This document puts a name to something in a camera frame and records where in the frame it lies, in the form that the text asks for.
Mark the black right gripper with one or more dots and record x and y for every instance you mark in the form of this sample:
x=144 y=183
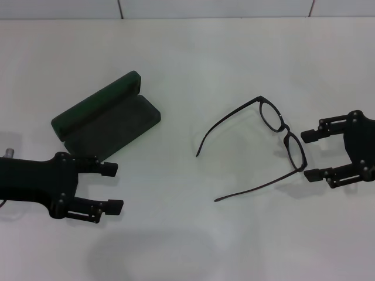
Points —
x=361 y=143

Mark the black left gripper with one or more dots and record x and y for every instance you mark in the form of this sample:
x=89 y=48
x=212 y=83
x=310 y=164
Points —
x=35 y=180

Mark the black glasses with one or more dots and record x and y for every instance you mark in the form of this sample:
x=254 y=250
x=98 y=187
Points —
x=287 y=130

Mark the green glasses case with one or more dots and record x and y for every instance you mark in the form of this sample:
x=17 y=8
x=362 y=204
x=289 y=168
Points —
x=88 y=109

